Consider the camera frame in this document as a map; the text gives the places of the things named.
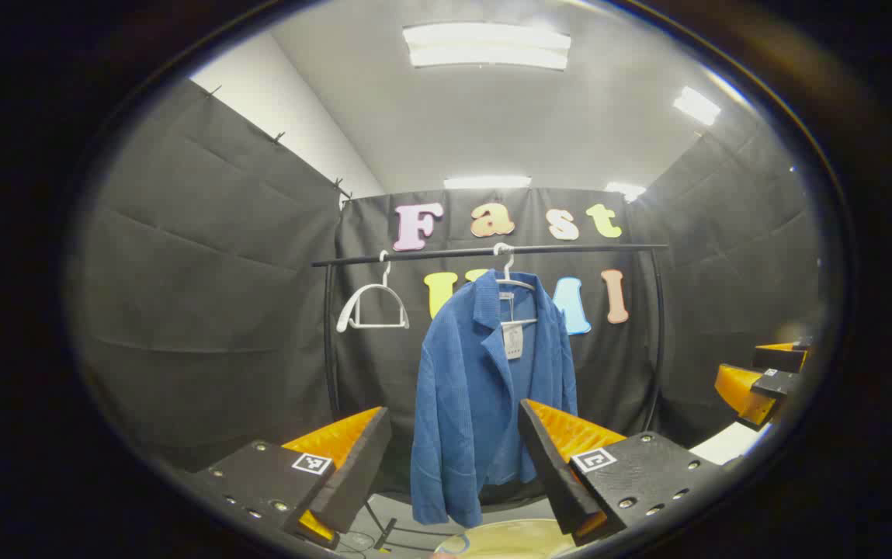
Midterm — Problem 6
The black metal clothes rack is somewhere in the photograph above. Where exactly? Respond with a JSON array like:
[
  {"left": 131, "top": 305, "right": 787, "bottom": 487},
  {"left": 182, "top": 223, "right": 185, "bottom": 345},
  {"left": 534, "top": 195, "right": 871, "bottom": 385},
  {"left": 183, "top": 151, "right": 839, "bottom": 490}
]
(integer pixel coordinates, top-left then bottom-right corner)
[{"left": 311, "top": 243, "right": 668, "bottom": 554}]

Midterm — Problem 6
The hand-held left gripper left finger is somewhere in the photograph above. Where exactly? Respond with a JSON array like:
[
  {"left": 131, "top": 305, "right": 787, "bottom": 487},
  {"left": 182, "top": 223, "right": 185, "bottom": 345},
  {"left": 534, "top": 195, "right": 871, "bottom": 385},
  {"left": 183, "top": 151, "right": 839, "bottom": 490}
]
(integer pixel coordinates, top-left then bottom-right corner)
[{"left": 182, "top": 405, "right": 394, "bottom": 550}]

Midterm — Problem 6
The white plastic clothes hanger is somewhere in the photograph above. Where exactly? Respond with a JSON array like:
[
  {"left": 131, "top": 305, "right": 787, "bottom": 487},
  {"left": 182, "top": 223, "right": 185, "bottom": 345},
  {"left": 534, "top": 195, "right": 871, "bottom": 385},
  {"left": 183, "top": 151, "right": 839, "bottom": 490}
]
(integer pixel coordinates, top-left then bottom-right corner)
[
  {"left": 492, "top": 242, "right": 541, "bottom": 327},
  {"left": 335, "top": 250, "right": 411, "bottom": 333}
]

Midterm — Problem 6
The black backdrop cloth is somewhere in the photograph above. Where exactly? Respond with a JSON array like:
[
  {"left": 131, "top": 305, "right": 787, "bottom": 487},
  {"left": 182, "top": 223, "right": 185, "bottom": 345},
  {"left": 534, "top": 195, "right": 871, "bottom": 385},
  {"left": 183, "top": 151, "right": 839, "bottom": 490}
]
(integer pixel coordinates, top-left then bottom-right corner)
[{"left": 77, "top": 78, "right": 823, "bottom": 505}]

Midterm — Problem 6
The blue corduroy jacket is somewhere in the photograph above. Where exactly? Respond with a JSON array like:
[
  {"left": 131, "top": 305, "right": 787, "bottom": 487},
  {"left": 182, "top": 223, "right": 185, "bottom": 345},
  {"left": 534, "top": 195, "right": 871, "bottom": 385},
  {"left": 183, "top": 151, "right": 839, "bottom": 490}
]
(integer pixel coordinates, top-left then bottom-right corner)
[{"left": 410, "top": 269, "right": 580, "bottom": 529}]

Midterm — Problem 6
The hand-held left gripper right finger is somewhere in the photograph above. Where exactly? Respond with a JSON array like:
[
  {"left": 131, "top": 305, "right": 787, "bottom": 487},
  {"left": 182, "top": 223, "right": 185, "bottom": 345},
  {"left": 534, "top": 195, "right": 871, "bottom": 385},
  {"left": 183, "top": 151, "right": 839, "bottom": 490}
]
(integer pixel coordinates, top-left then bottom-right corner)
[{"left": 518, "top": 398, "right": 727, "bottom": 547}]

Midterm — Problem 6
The pale yellow laundry hamper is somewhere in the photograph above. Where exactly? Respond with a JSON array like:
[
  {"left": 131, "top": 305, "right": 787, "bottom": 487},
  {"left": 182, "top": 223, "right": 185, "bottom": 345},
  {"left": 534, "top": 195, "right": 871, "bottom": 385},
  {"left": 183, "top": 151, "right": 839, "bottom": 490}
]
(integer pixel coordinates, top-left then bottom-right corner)
[{"left": 434, "top": 519, "right": 578, "bottom": 559}]

